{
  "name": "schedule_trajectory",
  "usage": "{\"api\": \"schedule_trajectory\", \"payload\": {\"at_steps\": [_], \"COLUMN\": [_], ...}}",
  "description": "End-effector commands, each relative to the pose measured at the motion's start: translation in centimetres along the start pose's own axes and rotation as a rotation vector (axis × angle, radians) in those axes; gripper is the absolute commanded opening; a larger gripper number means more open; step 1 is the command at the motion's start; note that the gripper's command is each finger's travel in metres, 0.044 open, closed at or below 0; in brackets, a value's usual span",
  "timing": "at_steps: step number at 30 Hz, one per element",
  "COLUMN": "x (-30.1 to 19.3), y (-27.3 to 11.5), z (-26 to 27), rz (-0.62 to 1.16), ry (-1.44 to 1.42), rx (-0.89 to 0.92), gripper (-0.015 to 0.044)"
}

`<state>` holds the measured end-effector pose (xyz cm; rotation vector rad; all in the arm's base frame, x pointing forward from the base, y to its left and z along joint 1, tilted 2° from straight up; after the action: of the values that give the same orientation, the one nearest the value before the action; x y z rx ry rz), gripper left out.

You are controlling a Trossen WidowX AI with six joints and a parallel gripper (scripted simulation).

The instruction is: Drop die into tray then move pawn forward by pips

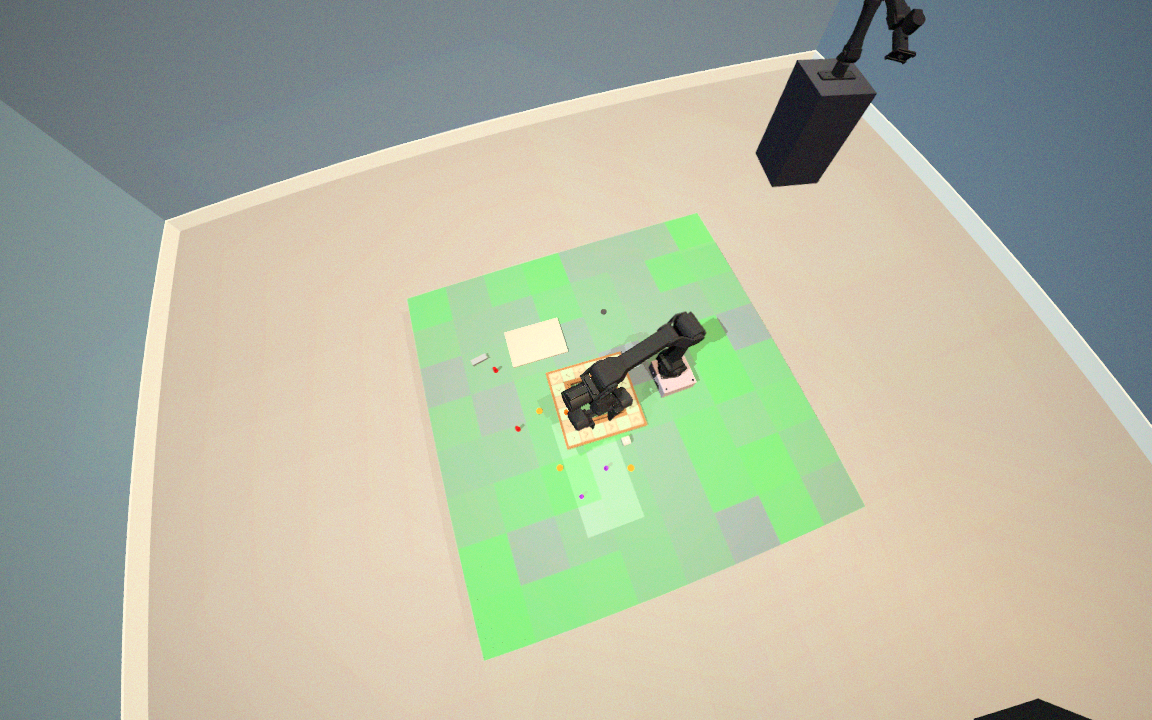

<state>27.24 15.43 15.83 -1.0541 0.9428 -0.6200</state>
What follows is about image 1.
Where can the cream game board squares with arrows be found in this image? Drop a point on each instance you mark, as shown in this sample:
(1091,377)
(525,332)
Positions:
(634,417)

